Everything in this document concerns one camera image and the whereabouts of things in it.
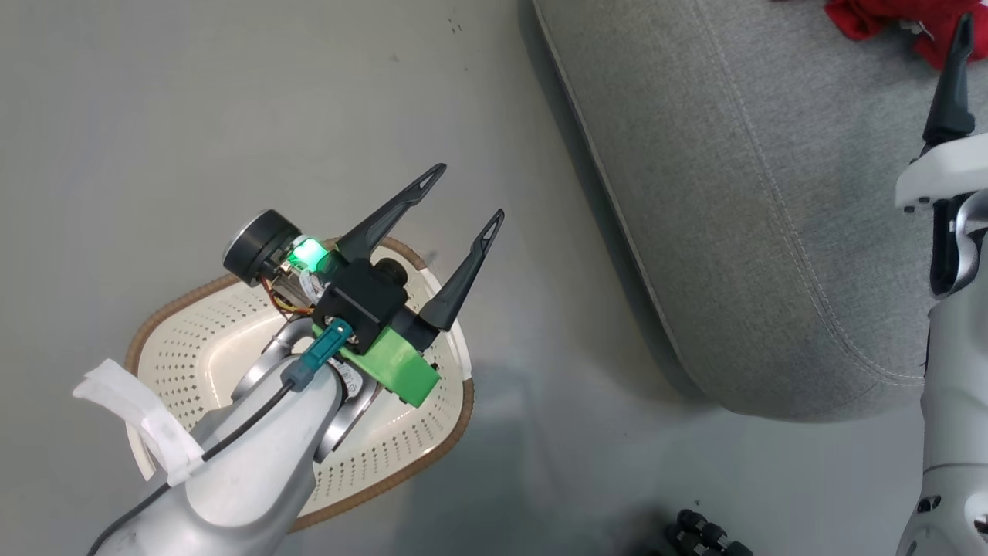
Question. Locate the grey fabric sofa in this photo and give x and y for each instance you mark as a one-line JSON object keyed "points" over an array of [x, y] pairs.
{"points": [[756, 193]]}

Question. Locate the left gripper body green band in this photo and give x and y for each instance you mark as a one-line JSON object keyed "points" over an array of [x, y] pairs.
{"points": [[397, 371]]}

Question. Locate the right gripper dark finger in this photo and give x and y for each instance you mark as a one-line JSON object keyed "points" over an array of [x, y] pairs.
{"points": [[953, 100]]}

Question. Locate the red jersey with white trim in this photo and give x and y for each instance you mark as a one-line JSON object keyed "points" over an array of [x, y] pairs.
{"points": [[864, 15]]}

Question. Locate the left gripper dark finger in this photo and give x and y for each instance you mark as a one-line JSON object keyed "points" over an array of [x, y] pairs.
{"points": [[382, 224], [455, 293]]}

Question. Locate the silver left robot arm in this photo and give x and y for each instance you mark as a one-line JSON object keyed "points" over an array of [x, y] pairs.
{"points": [[247, 471]]}

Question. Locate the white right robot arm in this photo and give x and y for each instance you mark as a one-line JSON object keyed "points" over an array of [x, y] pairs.
{"points": [[957, 432]]}

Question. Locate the white perforated laundry basket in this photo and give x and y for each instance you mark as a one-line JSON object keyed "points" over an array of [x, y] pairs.
{"points": [[193, 347]]}

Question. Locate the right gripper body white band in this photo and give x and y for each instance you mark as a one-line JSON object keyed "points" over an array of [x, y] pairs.
{"points": [[945, 174]]}

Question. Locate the black ribbed base wheel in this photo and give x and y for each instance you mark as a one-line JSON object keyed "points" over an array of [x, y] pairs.
{"points": [[706, 534]]}

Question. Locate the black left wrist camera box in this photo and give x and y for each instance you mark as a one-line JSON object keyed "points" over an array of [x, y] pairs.
{"points": [[363, 297]]}

